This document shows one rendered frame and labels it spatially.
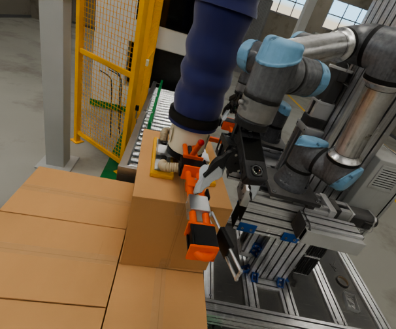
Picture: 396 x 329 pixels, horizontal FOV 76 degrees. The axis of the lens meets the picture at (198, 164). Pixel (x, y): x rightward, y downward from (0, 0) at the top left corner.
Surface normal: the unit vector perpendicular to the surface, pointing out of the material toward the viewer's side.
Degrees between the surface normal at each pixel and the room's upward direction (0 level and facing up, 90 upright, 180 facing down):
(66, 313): 0
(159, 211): 90
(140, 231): 90
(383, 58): 104
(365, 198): 90
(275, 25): 90
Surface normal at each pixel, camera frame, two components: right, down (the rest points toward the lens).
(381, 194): -0.04, 0.50
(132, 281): 0.26, -0.83
